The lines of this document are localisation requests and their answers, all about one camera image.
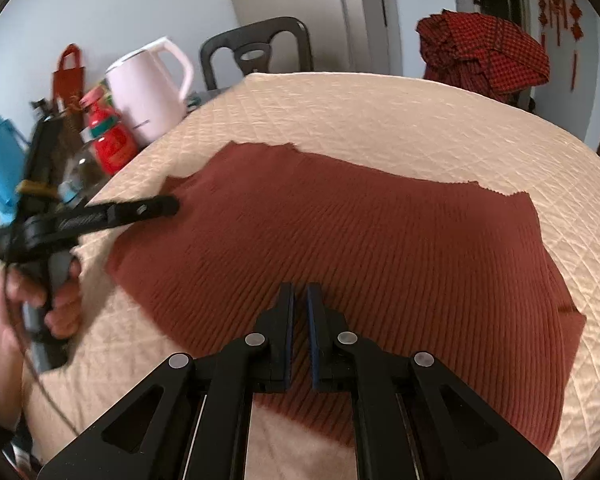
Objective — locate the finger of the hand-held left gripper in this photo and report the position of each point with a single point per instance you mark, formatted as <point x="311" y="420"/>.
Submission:
<point x="45" y="155"/>
<point x="130" y="212"/>

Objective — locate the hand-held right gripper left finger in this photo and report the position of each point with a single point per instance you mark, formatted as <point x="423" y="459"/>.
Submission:
<point x="282" y="340"/>

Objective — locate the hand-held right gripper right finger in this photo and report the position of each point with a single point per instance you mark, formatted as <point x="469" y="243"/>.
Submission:
<point x="316" y="340"/>

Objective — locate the rust brown knit sweater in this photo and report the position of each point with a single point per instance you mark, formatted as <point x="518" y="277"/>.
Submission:
<point x="355" y="240"/>

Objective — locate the person's left forearm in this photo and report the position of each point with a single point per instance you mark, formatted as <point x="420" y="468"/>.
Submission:
<point x="0" y="385"/>

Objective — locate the person's left hand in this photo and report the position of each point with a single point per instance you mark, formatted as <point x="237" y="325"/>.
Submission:
<point x="67" y="305"/>

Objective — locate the glass jar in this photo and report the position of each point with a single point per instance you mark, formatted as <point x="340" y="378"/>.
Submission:
<point x="85" y="175"/>

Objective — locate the blue container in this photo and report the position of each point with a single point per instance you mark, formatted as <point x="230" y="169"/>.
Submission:
<point x="0" y="170"/>

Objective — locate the red plastic bottle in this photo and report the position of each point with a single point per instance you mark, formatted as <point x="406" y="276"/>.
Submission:
<point x="112" y="147"/>

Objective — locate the red gift bag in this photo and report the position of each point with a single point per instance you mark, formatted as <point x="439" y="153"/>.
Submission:
<point x="67" y="85"/>

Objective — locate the pink electric kettle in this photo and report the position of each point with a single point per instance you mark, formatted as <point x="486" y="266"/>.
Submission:
<point x="145" y="105"/>

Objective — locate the black dining chair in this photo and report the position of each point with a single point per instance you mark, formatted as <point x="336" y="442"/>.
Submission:
<point x="215" y="50"/>

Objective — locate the beige quilted blanket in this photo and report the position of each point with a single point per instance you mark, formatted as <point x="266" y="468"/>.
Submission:
<point x="380" y="110"/>

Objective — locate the white door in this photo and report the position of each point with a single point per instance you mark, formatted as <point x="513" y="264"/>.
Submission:
<point x="370" y="10"/>

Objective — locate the red checkered cloth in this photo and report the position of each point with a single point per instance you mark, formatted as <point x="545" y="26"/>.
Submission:
<point x="480" y="55"/>

